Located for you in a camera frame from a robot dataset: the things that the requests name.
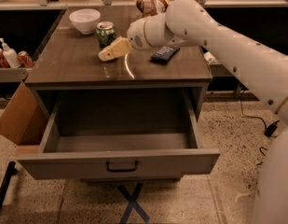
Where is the cardboard box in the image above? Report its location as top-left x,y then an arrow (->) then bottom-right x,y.
0,82 -> 48,146

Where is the brown chip bag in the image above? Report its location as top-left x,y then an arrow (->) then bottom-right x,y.
134,0 -> 169,17

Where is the black drawer handle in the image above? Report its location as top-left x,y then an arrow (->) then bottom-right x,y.
105,161 -> 139,173

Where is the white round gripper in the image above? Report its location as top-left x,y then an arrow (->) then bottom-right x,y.
98,13 -> 181,62

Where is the black power adapter with cable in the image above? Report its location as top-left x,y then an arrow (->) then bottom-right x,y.
238,91 -> 281,168

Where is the open grey top drawer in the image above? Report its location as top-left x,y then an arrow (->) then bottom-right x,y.
19,103 -> 220,181

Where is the red soda can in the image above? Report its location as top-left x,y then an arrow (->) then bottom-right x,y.
0,49 -> 9,68
18,50 -> 34,68

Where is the black stand leg left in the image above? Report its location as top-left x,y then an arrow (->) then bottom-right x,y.
0,161 -> 17,211

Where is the white bowl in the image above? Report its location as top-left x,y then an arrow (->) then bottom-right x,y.
69,8 -> 101,35

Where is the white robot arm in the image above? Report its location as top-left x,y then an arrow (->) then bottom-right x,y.
99,0 -> 288,224

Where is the green soda can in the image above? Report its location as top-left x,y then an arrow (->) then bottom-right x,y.
96,21 -> 117,49

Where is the folded white cloth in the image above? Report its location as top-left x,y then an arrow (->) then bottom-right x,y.
204,52 -> 216,63

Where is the white pump bottle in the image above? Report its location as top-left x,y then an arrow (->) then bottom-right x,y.
0,38 -> 21,68

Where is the blue tape cross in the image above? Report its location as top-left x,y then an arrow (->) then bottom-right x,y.
117,183 -> 150,224

